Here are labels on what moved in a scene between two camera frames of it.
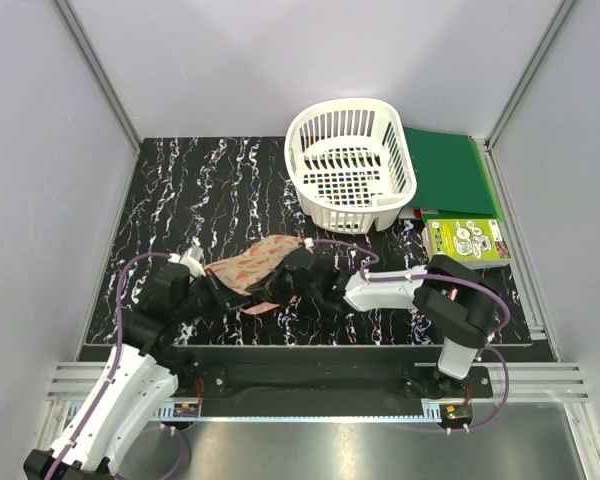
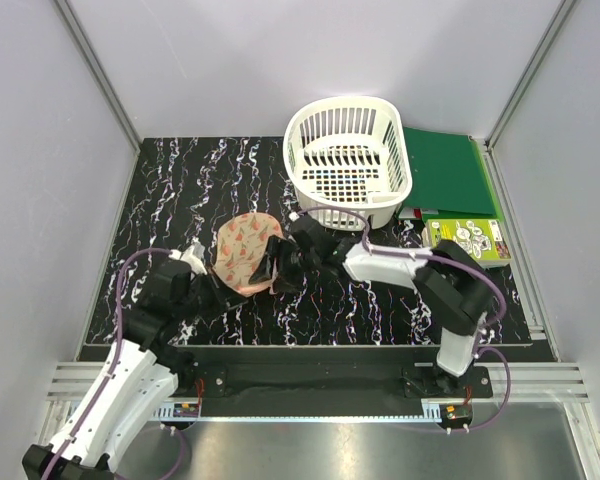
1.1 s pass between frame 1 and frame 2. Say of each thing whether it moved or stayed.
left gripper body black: stayed
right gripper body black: moved
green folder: stayed
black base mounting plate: stayed
